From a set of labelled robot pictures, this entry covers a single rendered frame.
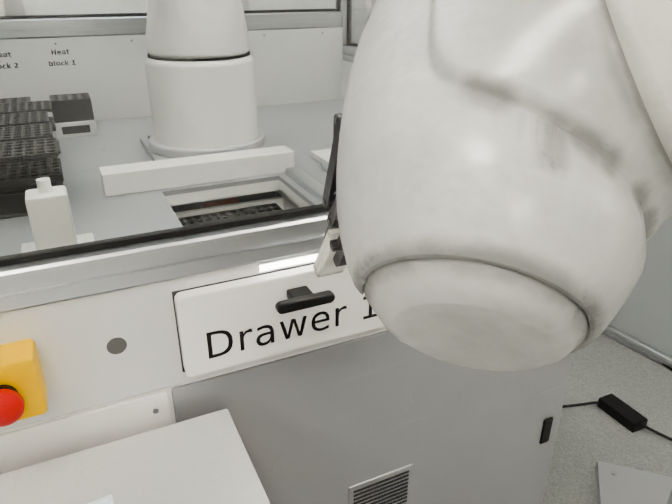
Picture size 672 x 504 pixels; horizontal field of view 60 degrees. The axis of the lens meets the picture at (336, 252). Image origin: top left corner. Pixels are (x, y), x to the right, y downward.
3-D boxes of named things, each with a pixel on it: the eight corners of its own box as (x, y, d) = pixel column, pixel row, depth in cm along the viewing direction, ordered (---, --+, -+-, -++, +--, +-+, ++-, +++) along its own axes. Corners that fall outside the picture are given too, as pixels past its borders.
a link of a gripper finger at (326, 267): (359, 230, 56) (361, 236, 56) (340, 266, 62) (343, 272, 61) (330, 235, 55) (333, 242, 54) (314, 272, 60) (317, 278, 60)
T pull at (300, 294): (335, 302, 71) (335, 292, 70) (278, 316, 68) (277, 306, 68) (323, 289, 74) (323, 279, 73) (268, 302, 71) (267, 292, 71)
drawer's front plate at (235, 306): (394, 323, 82) (397, 252, 77) (186, 378, 70) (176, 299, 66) (388, 317, 83) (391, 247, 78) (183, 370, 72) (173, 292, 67)
